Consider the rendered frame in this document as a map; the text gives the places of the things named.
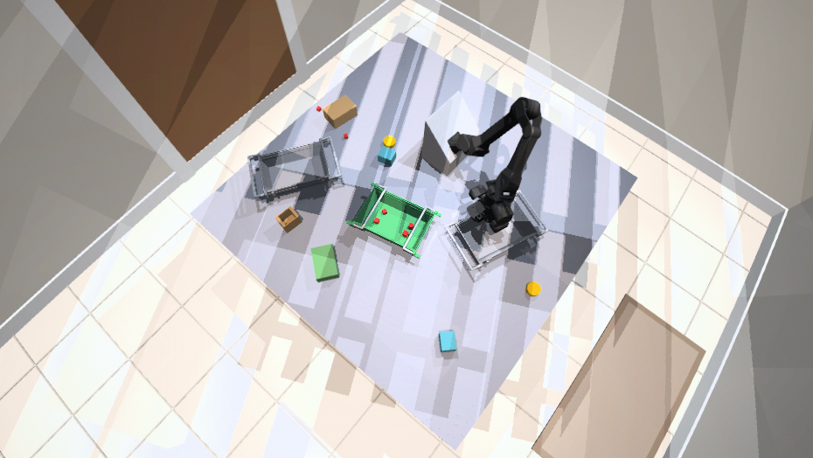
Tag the green plastic tray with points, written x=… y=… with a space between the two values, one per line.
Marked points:
x=400 y=212

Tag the tan open-top box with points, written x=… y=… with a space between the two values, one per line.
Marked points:
x=288 y=219

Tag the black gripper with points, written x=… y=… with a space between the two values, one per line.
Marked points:
x=478 y=192

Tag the tan cardboard box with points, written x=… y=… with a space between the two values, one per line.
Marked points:
x=340 y=111

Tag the green rectangular block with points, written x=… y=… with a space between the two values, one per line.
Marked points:
x=325 y=263

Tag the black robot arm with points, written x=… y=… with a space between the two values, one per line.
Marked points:
x=508 y=180

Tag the teal cube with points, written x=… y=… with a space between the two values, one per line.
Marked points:
x=447 y=341
x=386 y=155

